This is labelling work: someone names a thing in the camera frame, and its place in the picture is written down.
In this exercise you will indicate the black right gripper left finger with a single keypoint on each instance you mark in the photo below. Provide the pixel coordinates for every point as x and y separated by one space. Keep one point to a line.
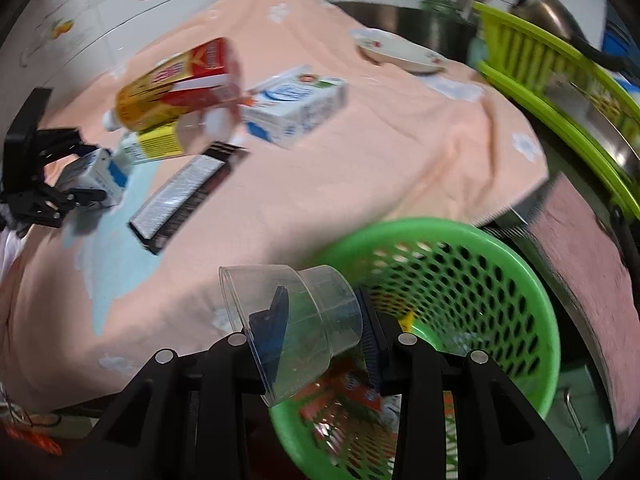
243 364

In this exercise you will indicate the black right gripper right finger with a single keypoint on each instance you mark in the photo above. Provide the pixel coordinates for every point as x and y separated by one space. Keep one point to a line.
405 364

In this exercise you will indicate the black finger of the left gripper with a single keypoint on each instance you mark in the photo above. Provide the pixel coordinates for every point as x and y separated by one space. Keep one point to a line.
80 197

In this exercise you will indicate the small blue white carton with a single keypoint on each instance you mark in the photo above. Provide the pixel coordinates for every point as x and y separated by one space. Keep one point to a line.
97 171

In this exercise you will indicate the clear plastic cup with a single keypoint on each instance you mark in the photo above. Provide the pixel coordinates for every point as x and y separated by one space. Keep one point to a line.
324 317

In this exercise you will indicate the gold red drink bottle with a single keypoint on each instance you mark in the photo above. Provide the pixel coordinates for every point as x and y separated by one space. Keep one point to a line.
208 75

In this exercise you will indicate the orange Ovaltine wrapper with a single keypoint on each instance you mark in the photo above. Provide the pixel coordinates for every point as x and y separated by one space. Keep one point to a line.
351 391

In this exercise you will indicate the green plastic trash basket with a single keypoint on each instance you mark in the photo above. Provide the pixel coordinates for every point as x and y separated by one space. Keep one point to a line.
453 285

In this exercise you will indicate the black barcode box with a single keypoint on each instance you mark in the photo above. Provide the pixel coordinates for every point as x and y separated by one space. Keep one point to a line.
157 221

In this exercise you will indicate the yellow white small carton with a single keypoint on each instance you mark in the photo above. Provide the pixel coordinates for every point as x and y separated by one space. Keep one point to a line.
160 142

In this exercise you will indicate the peach flower towel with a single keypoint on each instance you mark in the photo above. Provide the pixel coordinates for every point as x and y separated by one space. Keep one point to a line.
85 306

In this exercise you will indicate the pink dish cloth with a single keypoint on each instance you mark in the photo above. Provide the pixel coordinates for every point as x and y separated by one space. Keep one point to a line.
590 269

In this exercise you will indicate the white blue milk carton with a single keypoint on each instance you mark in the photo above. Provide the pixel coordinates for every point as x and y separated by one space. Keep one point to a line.
286 107

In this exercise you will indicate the cleaver blade in rack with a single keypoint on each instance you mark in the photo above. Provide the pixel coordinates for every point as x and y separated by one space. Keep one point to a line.
595 116

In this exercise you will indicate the white floral plate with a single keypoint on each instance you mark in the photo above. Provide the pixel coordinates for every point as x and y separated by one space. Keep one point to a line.
384 47

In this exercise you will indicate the lime green dish rack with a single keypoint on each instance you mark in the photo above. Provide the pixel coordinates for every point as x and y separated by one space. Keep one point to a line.
522 57

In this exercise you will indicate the green utensil holder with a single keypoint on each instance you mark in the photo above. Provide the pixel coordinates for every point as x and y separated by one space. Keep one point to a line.
445 30

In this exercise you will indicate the steel pot in rack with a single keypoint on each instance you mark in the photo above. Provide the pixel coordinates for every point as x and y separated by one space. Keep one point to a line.
554 17

